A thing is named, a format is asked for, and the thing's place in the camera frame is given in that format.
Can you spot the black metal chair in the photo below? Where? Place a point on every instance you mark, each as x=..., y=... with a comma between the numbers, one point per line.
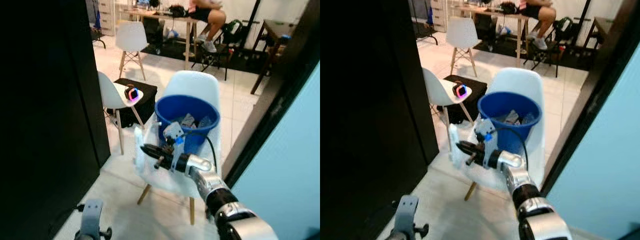
x=215, y=57
x=545, y=55

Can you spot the black bag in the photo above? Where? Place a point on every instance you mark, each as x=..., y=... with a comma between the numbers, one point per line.
x=177, y=11
x=507, y=8

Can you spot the black computer case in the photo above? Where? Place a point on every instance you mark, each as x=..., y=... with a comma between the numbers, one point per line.
x=484, y=25
x=152, y=30

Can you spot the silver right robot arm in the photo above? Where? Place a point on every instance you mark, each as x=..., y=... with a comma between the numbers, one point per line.
x=220, y=195
x=530, y=195

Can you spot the dark brown table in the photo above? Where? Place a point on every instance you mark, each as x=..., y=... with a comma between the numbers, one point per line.
x=280, y=30
x=602, y=25

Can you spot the black floor rug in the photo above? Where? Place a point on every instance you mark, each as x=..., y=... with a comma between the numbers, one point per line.
x=500, y=47
x=170, y=50

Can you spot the white drawer unit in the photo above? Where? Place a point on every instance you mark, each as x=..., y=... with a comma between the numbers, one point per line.
x=439, y=12
x=106, y=15

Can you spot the black and green backpack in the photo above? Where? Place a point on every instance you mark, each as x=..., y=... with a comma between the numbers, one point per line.
x=233, y=30
x=563, y=27

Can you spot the crumpled paper rubbish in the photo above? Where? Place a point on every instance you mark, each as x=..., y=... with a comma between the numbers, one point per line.
x=511, y=116
x=188, y=120

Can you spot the dark door frame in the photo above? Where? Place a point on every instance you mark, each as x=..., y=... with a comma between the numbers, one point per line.
x=595, y=75
x=280, y=75

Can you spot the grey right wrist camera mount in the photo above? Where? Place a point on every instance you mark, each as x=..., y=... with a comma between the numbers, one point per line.
x=174, y=135
x=487, y=132

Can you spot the clear plastic rubbish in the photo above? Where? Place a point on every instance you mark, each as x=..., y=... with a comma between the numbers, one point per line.
x=527, y=120
x=205, y=122

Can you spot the white chair with wooden legs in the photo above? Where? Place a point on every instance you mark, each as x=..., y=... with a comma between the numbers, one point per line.
x=462, y=34
x=107, y=92
x=432, y=87
x=200, y=85
x=131, y=37
x=522, y=80

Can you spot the black fabric box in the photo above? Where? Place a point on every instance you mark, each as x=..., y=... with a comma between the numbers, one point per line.
x=477, y=95
x=147, y=100

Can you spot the black door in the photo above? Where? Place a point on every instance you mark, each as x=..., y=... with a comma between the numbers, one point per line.
x=40, y=100
x=370, y=100

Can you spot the blue plastic bucket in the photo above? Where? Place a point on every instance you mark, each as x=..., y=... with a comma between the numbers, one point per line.
x=522, y=136
x=200, y=139

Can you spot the light wooden table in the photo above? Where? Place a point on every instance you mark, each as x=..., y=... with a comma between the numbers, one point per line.
x=495, y=12
x=165, y=16

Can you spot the seated person in shorts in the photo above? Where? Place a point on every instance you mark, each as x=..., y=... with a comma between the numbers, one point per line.
x=545, y=15
x=215, y=17

